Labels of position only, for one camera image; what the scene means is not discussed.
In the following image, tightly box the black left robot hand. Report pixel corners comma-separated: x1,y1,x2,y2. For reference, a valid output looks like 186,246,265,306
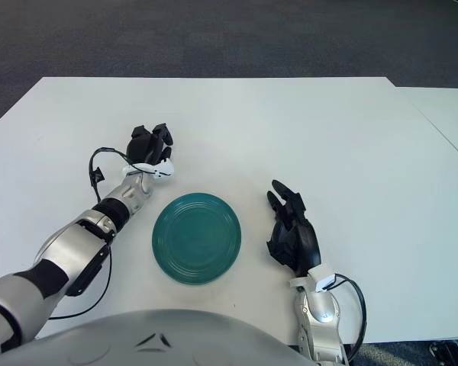
125,122,174,165

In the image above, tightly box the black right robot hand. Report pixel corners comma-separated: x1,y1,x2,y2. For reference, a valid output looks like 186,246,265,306
266,179,322,278

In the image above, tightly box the green round plate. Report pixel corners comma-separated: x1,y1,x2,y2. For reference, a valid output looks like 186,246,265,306
151,192,243,286

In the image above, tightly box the black table caster foot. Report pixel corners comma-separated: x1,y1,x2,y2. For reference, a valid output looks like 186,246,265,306
429,341,458,366

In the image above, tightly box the grey robot torso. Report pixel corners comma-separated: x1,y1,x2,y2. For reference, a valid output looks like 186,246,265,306
0,309,314,366

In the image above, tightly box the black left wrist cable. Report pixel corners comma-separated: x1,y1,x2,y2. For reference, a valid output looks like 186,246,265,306
89,147,133,203

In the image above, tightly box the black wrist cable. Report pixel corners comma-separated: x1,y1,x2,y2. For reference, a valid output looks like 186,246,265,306
334,273,367,361
89,147,133,203

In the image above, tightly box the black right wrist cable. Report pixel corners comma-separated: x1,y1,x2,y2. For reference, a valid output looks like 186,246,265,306
334,273,367,361

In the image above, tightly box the black left upper arm cable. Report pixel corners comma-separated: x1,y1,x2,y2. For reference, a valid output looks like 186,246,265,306
47,247,114,320

